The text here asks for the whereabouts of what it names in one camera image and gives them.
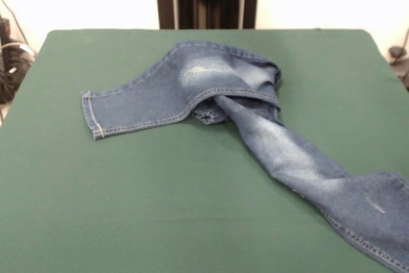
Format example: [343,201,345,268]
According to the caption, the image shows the dark green table cloth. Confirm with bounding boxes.
[0,28,409,273]

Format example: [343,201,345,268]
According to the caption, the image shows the blue denim jeans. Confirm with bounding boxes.
[79,40,409,273]

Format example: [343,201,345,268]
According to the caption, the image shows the black upright bar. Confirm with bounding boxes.
[0,18,10,47]

